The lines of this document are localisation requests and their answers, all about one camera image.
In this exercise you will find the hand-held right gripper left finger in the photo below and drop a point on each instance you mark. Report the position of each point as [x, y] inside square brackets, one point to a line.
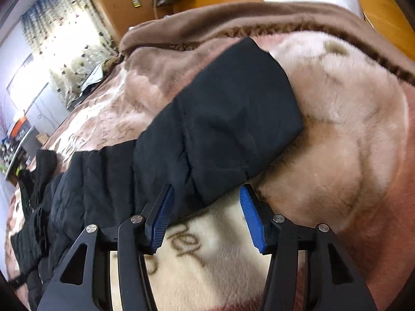
[163, 212]

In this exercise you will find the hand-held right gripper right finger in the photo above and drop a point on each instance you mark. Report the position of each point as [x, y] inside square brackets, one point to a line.
[251, 215]

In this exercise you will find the black padded jacket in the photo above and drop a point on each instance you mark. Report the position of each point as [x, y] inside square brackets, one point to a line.
[207, 126]

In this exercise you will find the pink beige printed blanket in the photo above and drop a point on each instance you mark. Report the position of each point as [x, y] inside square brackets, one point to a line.
[340, 155]

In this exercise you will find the cluttered shelf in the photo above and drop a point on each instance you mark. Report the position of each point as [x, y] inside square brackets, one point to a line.
[14, 150]

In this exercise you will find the orange box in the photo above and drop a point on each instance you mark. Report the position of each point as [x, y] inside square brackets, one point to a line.
[18, 126]

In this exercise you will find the patterned curtain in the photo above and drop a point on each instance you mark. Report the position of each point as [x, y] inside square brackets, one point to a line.
[69, 48]

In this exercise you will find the brown plush blanket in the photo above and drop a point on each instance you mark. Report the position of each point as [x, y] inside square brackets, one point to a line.
[246, 17]

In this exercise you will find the wall switch plate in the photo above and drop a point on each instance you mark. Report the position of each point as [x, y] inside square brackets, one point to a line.
[135, 2]

